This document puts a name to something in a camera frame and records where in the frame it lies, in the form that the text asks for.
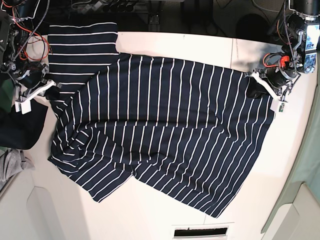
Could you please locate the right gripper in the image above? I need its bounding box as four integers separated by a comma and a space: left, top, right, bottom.
13, 63, 61, 102

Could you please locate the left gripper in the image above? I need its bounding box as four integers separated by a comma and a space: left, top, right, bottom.
245, 61, 301, 102

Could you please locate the navy white striped t-shirt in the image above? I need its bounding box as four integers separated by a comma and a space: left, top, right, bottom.
48, 22, 274, 218

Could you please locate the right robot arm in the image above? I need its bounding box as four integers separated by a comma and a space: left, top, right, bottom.
0, 0, 60, 101

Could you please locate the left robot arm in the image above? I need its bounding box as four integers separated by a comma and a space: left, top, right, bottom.
246, 0, 320, 102

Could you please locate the dark navy folded garment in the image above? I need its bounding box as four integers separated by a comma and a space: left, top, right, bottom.
0, 99, 48, 150

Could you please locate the black round floor object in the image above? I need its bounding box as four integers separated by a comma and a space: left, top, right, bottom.
235, 13, 271, 43

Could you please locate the grey crumpled garment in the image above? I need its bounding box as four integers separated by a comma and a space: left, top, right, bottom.
0, 148, 35, 189

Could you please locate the white table vent slot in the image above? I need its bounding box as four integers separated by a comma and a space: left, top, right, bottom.
170, 222, 234, 240

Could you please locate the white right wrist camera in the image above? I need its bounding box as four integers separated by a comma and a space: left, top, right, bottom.
14, 100, 32, 115

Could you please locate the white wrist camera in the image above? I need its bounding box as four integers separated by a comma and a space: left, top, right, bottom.
14, 100, 32, 115
270, 99, 287, 114

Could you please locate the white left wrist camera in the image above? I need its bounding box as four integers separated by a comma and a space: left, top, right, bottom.
270, 99, 287, 114

